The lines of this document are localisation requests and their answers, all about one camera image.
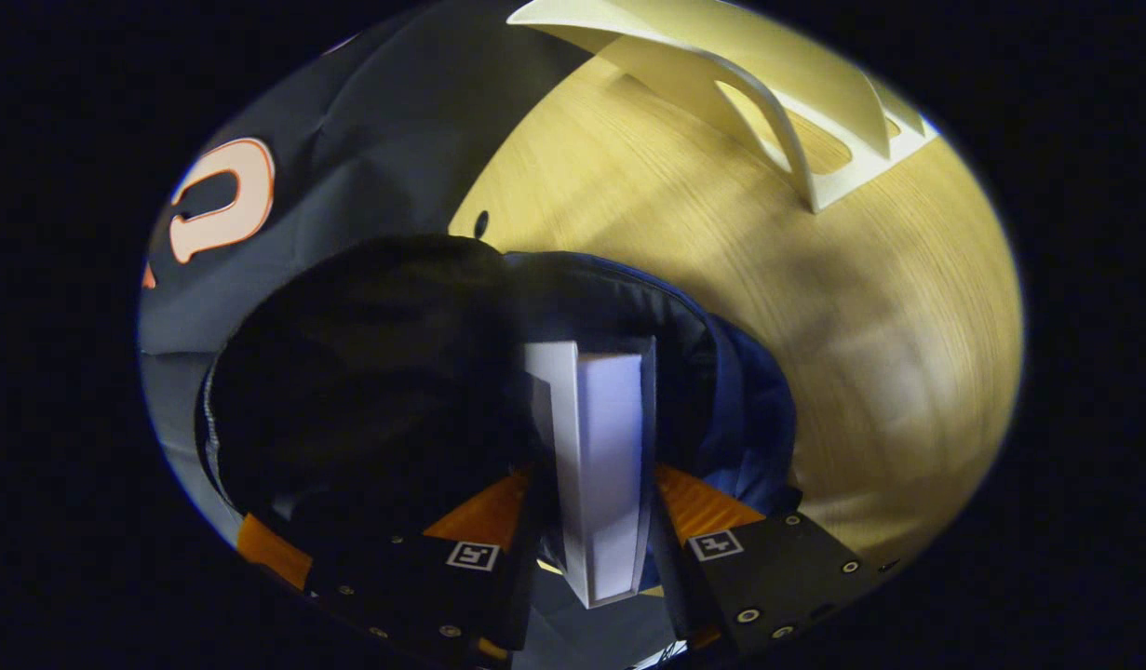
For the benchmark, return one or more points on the grey spine book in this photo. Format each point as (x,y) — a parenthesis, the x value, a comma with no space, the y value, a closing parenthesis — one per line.
(610,465)

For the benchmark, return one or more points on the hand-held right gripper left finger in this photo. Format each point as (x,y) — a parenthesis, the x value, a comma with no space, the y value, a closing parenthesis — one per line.
(519,596)

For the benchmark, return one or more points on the blue schoolbag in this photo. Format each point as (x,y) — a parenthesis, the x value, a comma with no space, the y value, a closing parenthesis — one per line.
(368,391)

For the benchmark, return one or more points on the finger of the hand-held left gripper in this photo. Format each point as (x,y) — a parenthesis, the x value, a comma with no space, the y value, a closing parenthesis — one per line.
(273,551)

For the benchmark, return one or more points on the white bookshelf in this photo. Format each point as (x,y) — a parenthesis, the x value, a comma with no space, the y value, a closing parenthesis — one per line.
(684,74)

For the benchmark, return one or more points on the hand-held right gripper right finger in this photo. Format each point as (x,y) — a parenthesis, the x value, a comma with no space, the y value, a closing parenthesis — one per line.
(670,577)

